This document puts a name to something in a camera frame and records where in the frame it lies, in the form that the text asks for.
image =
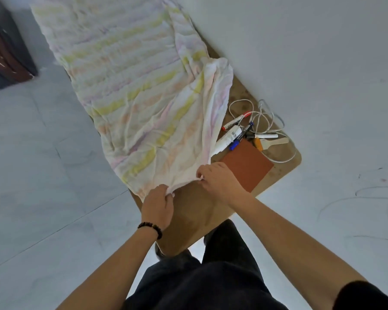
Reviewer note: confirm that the person's left hand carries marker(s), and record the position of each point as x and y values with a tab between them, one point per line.
156	206

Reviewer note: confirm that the person's right hand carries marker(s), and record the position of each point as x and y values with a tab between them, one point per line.
220	180

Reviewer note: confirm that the person's right fingers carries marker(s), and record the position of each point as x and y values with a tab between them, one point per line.
202	174

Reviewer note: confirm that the person's left fingers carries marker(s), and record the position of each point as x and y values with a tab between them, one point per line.
167	191

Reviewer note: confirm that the pastel striped white cloth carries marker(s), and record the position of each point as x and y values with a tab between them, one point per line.
132	83

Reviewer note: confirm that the person's left forearm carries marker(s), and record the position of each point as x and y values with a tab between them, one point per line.
114	269

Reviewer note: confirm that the person's right forearm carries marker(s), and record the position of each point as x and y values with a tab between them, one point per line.
287	245

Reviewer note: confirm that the white tube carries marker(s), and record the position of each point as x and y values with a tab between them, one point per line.
227	139

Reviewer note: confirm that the reddish brown notebook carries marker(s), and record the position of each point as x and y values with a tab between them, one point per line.
248	163

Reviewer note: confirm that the blue capped black marker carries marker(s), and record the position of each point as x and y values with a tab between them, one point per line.
237	142

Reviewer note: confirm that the red capped white marker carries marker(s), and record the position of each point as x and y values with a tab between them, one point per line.
235	121

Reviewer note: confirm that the white pen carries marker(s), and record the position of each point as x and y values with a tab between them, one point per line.
266	136

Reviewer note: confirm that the person's black trousers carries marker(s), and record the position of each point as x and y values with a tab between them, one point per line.
210	274

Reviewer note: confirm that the person's black sleeve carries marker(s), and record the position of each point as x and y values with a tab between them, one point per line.
365	297

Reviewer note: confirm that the dark brown glossy furniture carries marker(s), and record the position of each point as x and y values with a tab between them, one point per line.
5	56

